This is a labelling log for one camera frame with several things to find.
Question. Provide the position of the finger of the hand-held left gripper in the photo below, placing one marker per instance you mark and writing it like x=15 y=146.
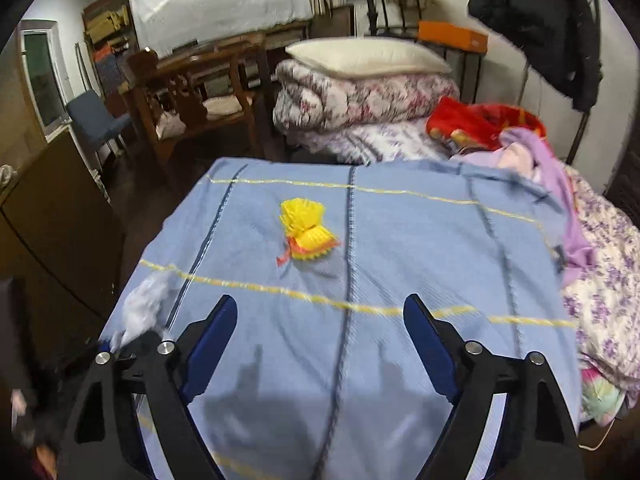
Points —
x=137 y=342

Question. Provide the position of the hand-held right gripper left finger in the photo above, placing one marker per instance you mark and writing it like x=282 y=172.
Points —
x=212 y=345

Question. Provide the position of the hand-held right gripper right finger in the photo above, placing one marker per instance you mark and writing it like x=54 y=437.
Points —
x=430 y=350

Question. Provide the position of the white tissue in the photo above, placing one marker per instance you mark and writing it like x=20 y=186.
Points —
x=142 y=305

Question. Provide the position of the blue striped sheet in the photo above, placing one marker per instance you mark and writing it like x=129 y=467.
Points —
x=400 y=240

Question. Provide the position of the brown wooden cabinet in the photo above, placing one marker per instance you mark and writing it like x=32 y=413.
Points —
x=55 y=235

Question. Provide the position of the pastel tie-dye blanket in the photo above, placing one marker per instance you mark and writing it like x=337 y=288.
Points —
x=600 y=390

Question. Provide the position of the purple floral duvet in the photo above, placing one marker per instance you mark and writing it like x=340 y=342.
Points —
x=605 y=270

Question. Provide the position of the lilac garment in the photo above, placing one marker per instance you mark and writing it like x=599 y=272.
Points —
x=570 y=200

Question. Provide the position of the pale pink cloth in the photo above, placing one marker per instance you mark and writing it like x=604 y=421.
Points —
x=520 y=160

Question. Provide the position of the crumpled white cloth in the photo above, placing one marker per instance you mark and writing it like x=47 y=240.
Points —
x=6 y=175

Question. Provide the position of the white seat cushion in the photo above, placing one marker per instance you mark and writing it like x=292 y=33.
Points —
x=225 y=105
x=170 y=125

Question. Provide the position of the blue chair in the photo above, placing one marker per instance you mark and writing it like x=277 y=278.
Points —
x=95 y=120

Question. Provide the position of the red blanket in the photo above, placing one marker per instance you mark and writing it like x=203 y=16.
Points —
x=460 y=120

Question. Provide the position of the folded floral quilt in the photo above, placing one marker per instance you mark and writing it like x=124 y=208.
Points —
x=360 y=100

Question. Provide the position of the carved dark wooden screen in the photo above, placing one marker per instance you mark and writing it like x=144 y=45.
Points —
x=627 y=180

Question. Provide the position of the carved wooden armchair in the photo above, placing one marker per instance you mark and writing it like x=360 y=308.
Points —
x=145 y=75

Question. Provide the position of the white framed glass door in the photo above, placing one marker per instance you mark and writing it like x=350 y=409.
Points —
x=42 y=75

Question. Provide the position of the cream pillow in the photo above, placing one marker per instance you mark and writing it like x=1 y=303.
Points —
x=365 y=57

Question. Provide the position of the dark wooden table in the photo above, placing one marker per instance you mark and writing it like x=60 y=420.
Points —
x=225 y=45

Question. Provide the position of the orange box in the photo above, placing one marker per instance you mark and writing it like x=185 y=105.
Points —
x=450 y=35

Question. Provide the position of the shelf with boxes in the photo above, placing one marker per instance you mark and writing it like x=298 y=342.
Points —
x=107 y=20

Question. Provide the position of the white cloth cover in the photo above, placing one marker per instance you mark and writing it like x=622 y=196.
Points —
x=215 y=5

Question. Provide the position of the black padded jacket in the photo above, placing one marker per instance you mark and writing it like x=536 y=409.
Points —
x=540 y=25

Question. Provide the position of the black iron bed frame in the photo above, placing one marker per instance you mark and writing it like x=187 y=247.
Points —
x=577 y=140

